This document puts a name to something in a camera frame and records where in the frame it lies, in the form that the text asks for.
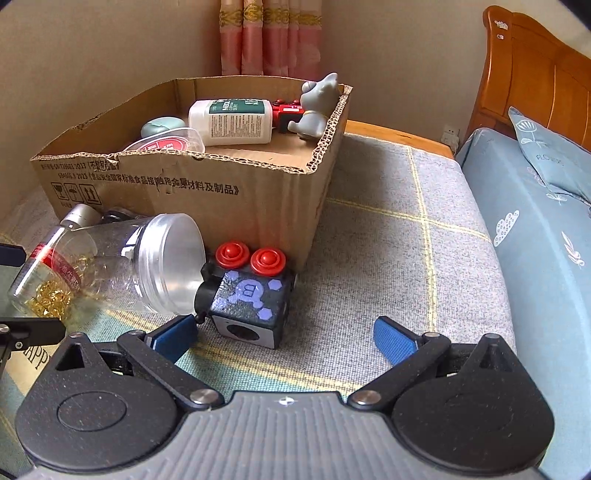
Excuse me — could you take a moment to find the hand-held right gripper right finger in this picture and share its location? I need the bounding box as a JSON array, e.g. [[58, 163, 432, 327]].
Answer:
[[347, 316, 529, 409]]

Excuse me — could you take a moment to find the clear plastic jar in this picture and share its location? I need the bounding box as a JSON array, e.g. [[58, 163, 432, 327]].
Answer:
[[69, 213, 207, 317]]

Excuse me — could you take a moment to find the mint green oval case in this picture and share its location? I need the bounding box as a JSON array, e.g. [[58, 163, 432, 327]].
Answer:
[[140, 115, 189, 138]]

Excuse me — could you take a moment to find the grey animal toy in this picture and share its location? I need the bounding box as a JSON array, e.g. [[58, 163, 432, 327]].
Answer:
[[287, 72, 346, 140]]

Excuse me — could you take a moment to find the green grey plaid blanket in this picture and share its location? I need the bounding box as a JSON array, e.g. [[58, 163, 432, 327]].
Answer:
[[0, 134, 518, 476]]

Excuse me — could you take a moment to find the wooden side bed frame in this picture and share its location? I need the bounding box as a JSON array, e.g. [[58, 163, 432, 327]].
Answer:
[[344, 120, 457, 160]]

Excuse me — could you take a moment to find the dark blue cube toy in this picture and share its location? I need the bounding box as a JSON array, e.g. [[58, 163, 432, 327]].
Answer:
[[194, 241, 297, 349]]

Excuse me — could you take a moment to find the wooden bed headboard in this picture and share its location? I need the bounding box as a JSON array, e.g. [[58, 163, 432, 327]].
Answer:
[[466, 6, 591, 153]]

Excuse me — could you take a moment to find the pink patterned curtain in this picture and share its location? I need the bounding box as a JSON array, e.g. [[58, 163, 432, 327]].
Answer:
[[219, 0, 324, 79]]

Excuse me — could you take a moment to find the red toy train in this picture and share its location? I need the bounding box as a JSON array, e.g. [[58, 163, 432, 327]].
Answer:
[[271, 98, 306, 134]]

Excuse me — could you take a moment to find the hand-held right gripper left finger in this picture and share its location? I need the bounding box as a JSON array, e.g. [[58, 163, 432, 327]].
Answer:
[[55, 314, 225, 411]]

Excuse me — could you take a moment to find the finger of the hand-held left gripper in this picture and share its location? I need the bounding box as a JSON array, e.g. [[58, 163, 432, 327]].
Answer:
[[0, 244, 27, 267], [0, 318, 65, 346]]

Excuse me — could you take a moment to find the blue floral pillow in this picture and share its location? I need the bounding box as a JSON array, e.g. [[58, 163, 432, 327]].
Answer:
[[508, 106, 591, 206]]

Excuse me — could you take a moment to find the round clear red label container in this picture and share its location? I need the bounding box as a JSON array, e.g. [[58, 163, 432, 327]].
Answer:
[[122, 128, 206, 154]]

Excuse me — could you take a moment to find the cardboard box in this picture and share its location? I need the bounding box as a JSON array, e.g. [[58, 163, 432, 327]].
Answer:
[[30, 76, 354, 273]]

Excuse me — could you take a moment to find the white green label bottle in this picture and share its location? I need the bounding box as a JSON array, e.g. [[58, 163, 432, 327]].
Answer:
[[188, 97, 274, 147]]

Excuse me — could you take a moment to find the clear yellow capsule bottle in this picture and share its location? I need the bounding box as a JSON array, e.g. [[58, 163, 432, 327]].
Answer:
[[8, 204, 105, 319]]

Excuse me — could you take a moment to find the blue floral bed sheet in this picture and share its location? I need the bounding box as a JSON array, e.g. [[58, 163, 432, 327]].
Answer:
[[455, 128, 591, 476]]

